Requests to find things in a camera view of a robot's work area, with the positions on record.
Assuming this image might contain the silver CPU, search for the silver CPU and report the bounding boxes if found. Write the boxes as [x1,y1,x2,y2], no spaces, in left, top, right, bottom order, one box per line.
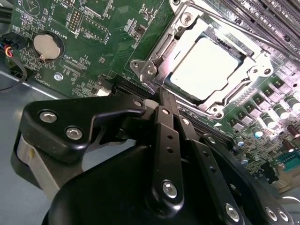
[164,31,247,104]

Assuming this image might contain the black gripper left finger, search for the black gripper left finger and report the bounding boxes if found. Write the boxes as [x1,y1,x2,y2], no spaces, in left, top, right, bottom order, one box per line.
[21,87,185,211]

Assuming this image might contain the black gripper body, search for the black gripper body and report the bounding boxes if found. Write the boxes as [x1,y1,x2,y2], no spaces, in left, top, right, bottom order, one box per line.
[42,143,222,225]

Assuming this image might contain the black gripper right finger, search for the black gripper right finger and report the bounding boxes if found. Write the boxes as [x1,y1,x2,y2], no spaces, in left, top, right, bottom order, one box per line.
[175,118,294,225]

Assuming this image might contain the metal socket cover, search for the metal socket cover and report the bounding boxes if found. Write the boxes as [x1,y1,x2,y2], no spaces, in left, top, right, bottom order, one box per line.
[140,9,275,118]

